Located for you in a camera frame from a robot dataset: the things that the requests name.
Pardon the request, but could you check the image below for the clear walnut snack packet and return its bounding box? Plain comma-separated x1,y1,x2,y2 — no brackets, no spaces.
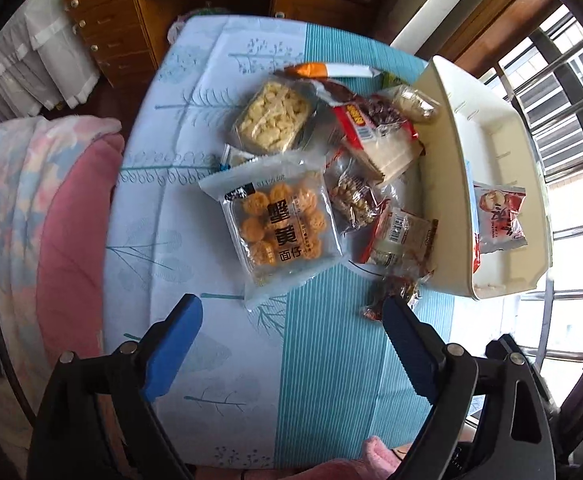
325,152,397,236

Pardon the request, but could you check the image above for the red and white snack packet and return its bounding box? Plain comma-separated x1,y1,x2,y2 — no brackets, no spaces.
473,180,528,256

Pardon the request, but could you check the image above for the small blue white packet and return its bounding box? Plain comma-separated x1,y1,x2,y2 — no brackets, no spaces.
218,144,257,171

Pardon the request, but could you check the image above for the window with steel grille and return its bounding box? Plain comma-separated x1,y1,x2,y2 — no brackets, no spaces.
476,2,583,411

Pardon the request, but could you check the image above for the clear rice cake packet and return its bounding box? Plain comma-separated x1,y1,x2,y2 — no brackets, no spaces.
389,85,442,123

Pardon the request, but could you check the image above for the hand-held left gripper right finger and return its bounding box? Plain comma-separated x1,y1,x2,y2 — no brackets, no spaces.
381,294,557,480

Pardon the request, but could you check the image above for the yellow cracker tray packet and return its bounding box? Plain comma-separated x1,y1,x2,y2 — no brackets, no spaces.
228,77,319,156

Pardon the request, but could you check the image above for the brown wooden desk with drawers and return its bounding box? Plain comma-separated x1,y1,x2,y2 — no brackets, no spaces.
60,0,407,88

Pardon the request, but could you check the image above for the dark red candy packet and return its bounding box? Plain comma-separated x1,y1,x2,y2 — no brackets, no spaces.
361,272,435,323

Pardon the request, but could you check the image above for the white curtain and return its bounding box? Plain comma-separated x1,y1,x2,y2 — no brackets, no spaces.
0,0,102,133

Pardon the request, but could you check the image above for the clear barcode cake packet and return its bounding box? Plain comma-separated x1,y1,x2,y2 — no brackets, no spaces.
359,202,439,273

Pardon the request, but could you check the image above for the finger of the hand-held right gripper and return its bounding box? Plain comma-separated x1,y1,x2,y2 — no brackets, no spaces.
485,334,525,361

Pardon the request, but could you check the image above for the brown wooden window frame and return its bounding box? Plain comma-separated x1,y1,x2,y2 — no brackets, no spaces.
439,0,565,78

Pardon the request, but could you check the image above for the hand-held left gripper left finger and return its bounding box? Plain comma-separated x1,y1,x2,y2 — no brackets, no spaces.
28,294,204,480

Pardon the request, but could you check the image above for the white plastic storage bin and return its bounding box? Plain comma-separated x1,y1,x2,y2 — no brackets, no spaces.
411,55,555,301

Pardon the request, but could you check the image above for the orange and white snack packet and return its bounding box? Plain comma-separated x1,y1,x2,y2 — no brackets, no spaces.
276,61,379,81

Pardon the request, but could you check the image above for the cream wafer packet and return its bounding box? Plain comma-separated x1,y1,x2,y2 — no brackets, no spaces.
331,102,426,186

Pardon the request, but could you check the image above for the pink and blue blanket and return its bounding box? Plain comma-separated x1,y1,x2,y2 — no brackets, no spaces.
0,115,126,461

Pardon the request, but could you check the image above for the white plastic bag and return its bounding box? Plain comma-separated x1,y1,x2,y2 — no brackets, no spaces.
167,6,232,45

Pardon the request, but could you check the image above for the pink fleece clothing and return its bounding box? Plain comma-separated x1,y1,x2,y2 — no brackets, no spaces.
301,435,412,480

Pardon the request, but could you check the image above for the orange noodle ball snack packet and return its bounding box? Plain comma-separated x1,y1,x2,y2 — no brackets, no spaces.
198,152,347,311

